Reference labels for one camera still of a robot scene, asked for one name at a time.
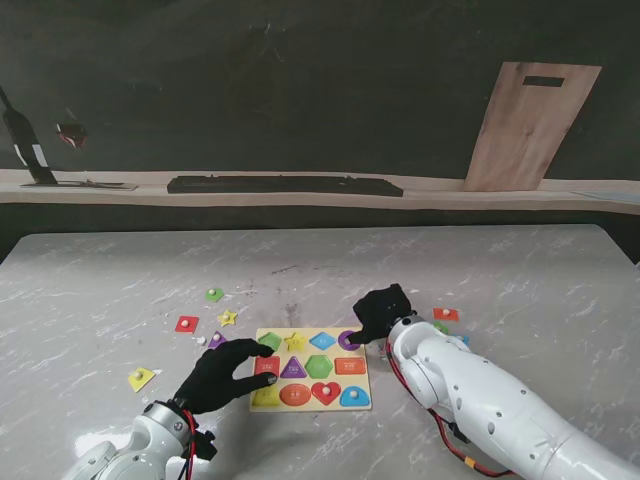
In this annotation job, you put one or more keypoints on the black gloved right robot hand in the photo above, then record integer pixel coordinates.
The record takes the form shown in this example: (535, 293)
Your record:
(382, 312)

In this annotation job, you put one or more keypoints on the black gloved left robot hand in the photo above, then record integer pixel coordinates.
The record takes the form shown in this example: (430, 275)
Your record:
(215, 380)

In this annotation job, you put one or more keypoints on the purple circle puzzle piece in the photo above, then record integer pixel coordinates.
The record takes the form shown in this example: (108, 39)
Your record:
(341, 340)

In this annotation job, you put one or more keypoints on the yellow wooden shape puzzle board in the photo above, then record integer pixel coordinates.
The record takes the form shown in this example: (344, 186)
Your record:
(350, 366)

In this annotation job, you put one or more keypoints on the blue semicircle puzzle piece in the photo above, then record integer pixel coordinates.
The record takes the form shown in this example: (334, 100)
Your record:
(348, 400)

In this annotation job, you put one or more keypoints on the red heart puzzle piece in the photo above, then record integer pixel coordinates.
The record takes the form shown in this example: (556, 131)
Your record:
(322, 395)

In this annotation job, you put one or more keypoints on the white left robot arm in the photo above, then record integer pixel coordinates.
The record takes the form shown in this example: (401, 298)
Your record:
(130, 445)

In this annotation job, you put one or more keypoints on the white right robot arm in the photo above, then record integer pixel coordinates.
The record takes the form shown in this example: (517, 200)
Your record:
(475, 395)

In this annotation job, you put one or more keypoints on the purple triangle puzzle piece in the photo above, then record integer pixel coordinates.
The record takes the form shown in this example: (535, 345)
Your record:
(216, 341)

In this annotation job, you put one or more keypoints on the green hexagon puzzle piece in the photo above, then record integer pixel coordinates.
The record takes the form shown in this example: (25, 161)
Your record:
(441, 327)

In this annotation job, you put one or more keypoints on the red square puzzle piece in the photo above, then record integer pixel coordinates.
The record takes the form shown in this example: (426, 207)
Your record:
(186, 325)

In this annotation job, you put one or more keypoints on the orange-red rectangle puzzle piece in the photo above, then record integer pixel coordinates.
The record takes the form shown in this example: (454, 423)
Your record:
(445, 314)

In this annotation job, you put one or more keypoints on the yellow star puzzle piece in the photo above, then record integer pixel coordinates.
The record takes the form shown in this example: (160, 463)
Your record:
(227, 318)

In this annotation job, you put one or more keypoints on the yellow pentagon puzzle piece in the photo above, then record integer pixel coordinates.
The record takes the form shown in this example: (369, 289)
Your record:
(140, 380)

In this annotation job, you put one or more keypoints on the green trapezoid puzzle piece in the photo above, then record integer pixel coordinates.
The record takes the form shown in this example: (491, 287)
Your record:
(215, 296)

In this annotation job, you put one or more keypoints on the blue diamond puzzle piece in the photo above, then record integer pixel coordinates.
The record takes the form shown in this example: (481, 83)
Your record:
(464, 340)

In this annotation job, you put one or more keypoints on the thin flat serving board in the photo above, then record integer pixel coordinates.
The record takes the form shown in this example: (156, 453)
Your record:
(120, 187)

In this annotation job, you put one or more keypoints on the wooden cutting board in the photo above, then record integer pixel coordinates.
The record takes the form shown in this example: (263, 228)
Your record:
(525, 135)

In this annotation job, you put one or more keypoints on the light wooden shelf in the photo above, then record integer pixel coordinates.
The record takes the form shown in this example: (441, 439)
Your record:
(450, 200)

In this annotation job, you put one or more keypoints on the long black tray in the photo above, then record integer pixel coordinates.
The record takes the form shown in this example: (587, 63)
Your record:
(280, 185)

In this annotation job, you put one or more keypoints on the red wine glass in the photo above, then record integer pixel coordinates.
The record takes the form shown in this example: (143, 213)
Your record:
(71, 135)

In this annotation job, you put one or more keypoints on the dark wine bottle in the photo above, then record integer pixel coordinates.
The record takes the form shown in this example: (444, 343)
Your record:
(27, 145)

